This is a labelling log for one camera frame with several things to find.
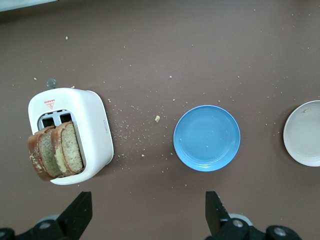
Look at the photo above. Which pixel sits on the beige plate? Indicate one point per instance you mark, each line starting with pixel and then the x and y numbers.
pixel 305 135

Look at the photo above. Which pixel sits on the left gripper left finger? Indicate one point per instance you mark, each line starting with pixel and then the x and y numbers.
pixel 75 217

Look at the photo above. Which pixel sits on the brown table cover sheet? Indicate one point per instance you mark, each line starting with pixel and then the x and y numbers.
pixel 150 50

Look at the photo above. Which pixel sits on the white two-slot toaster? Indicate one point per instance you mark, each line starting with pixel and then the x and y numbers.
pixel 92 112

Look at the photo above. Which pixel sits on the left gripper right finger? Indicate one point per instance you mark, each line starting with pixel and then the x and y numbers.
pixel 213 210

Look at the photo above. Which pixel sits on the grey toaster lever knob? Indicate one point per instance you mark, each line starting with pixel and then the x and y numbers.
pixel 51 83

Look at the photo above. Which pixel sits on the blue plate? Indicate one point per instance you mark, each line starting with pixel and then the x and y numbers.
pixel 207 137

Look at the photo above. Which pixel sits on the large bread crumb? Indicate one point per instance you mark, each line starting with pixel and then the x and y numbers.
pixel 157 119

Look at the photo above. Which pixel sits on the brown bread slice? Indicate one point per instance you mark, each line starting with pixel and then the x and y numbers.
pixel 46 155
pixel 71 147

